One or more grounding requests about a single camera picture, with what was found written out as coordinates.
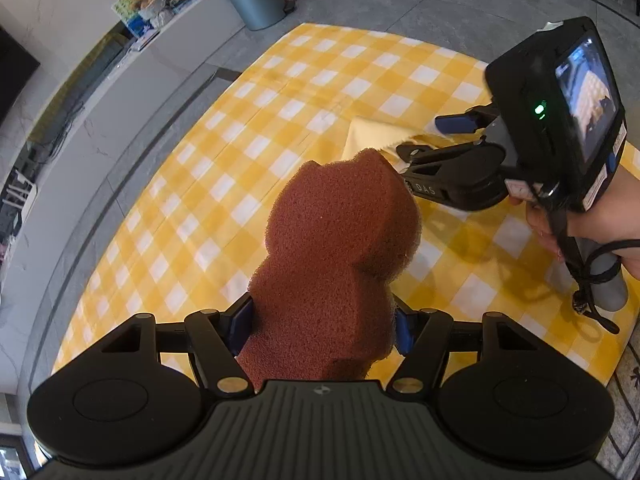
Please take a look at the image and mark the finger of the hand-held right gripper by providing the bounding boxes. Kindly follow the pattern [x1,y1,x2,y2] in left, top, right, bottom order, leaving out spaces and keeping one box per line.
[435,105,501,135]
[395,141,486,168]

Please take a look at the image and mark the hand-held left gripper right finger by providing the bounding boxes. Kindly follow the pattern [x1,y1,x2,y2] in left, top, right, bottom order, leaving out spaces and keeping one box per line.
[386,305,543,397]

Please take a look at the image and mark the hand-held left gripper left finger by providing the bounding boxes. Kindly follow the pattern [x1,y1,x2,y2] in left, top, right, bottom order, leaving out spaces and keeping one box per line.
[102,292,257,397]

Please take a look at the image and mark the yellow cloth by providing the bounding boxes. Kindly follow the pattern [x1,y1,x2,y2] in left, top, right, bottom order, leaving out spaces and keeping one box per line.
[341,117,451,172]

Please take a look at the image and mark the brown bear-shaped sponge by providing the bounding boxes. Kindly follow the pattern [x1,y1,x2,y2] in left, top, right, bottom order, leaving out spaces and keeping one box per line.
[235,150,423,392]

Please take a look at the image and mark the person's right hand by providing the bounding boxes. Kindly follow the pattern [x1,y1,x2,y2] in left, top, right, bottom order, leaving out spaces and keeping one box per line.
[509,144,640,281]

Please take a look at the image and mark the yellow checked tablecloth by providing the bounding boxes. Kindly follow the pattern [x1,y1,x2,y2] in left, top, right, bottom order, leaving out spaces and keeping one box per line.
[52,22,640,397]

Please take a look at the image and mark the patterned grey rug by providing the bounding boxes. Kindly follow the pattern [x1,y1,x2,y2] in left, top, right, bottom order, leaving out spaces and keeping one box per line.
[597,345,640,480]

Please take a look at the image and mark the white marble television console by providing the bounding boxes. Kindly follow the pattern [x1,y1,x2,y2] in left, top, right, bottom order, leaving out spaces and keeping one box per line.
[0,0,247,321]

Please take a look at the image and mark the white router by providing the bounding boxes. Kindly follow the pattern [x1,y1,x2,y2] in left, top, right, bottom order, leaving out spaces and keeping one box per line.
[0,167,38,222]

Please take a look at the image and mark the flat tablet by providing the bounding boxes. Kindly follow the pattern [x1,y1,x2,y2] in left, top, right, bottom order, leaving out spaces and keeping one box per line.
[127,30,161,52]

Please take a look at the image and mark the black cables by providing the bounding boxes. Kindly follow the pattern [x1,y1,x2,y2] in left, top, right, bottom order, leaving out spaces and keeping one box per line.
[30,95,87,162]

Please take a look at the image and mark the black wall television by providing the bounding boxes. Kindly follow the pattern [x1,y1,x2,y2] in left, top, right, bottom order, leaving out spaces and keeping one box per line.
[0,27,41,127]

